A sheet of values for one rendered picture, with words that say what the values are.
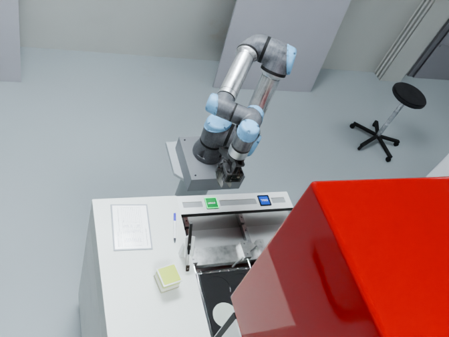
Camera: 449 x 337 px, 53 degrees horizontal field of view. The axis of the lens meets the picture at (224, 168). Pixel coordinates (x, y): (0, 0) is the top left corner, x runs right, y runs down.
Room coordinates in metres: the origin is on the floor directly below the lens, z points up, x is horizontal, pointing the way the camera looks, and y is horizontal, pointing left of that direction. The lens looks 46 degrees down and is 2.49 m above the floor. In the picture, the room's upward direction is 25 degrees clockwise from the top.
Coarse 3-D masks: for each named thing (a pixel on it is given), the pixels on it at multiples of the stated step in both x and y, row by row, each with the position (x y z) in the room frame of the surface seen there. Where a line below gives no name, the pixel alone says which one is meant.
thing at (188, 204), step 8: (272, 192) 1.48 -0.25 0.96; (280, 192) 1.50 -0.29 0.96; (184, 200) 1.21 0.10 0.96; (192, 200) 1.23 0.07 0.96; (200, 200) 1.25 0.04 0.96; (224, 200) 1.31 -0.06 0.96; (232, 200) 1.33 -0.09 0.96; (240, 200) 1.35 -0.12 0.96; (248, 200) 1.37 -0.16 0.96; (256, 200) 1.39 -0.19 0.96; (272, 200) 1.43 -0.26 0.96; (280, 200) 1.46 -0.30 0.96; (288, 200) 1.47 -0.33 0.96; (184, 208) 1.17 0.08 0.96; (192, 208) 1.19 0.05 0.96; (200, 208) 1.21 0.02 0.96; (224, 208) 1.27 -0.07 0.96; (232, 208) 1.28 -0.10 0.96; (240, 208) 1.30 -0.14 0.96; (248, 208) 1.32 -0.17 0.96; (256, 208) 1.34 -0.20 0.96; (264, 208) 1.36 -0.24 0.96; (272, 208) 1.38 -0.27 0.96; (280, 208) 1.41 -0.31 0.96
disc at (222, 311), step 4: (220, 304) 0.87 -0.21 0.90; (224, 304) 0.88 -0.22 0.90; (228, 304) 0.89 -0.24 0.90; (216, 308) 0.85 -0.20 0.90; (220, 308) 0.86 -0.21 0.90; (224, 308) 0.86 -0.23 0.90; (228, 308) 0.87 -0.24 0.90; (232, 308) 0.88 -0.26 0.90; (216, 312) 0.83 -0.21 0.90; (220, 312) 0.84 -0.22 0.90; (224, 312) 0.85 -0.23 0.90; (228, 312) 0.85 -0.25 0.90; (232, 312) 0.86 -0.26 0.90; (216, 316) 0.82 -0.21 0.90; (220, 316) 0.83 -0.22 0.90; (224, 316) 0.83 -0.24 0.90; (228, 316) 0.84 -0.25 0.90; (216, 320) 0.80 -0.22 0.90; (220, 320) 0.81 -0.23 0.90; (224, 320) 0.82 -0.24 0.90; (220, 324) 0.80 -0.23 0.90
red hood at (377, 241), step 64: (320, 192) 0.71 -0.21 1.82; (384, 192) 0.80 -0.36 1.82; (448, 192) 0.90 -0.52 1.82; (320, 256) 0.61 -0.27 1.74; (384, 256) 0.62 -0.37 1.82; (448, 256) 0.70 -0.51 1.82; (256, 320) 0.62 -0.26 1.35; (320, 320) 0.53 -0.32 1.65; (384, 320) 0.48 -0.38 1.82; (448, 320) 0.54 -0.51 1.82
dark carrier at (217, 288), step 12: (204, 276) 0.95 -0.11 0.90; (216, 276) 0.98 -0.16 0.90; (228, 276) 1.00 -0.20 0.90; (240, 276) 1.02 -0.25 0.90; (204, 288) 0.91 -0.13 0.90; (216, 288) 0.93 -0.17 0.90; (228, 288) 0.95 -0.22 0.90; (216, 300) 0.88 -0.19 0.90; (228, 300) 0.90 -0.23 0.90; (216, 324) 0.79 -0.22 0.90
